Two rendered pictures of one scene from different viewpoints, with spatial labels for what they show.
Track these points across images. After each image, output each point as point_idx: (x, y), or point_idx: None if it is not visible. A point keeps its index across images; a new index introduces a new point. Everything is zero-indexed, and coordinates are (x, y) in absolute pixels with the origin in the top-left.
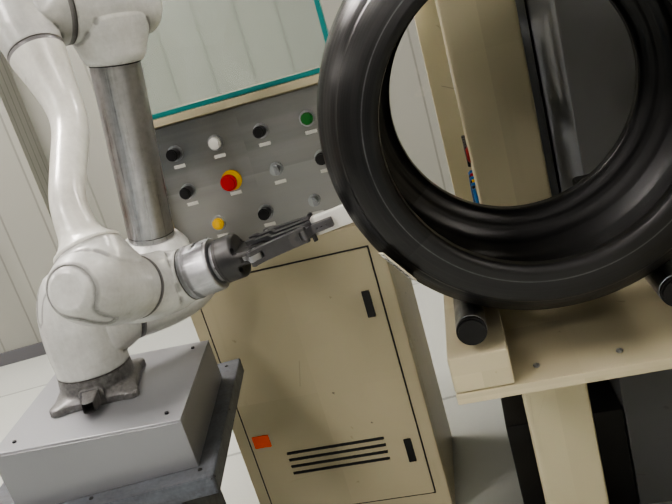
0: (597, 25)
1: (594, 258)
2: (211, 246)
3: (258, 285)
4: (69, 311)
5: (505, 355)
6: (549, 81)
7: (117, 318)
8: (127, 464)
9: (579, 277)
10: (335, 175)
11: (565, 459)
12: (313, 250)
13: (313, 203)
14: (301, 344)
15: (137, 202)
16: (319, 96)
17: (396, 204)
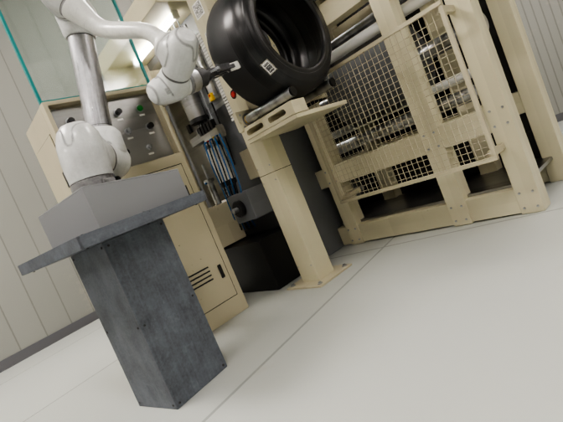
0: None
1: (315, 66)
2: (195, 69)
3: None
4: (190, 41)
5: (303, 99)
6: (219, 114)
7: (195, 59)
8: (157, 193)
9: (313, 73)
10: (244, 35)
11: (299, 209)
12: (156, 167)
13: (151, 146)
14: None
15: (100, 101)
16: (232, 12)
17: (266, 42)
